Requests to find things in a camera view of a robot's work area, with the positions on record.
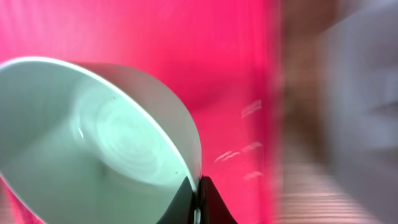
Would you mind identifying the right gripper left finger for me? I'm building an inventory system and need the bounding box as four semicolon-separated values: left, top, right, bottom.
157;177;196;224

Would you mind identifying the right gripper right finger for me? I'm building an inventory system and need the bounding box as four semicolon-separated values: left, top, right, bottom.
198;176;237;224

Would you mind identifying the mint green bowl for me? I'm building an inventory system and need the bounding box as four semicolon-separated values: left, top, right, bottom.
1;57;201;224

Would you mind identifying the grey dishwasher rack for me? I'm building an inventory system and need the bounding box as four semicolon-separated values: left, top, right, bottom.
320;1;397;223

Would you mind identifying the red serving tray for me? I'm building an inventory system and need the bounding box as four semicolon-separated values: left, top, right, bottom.
1;0;280;223

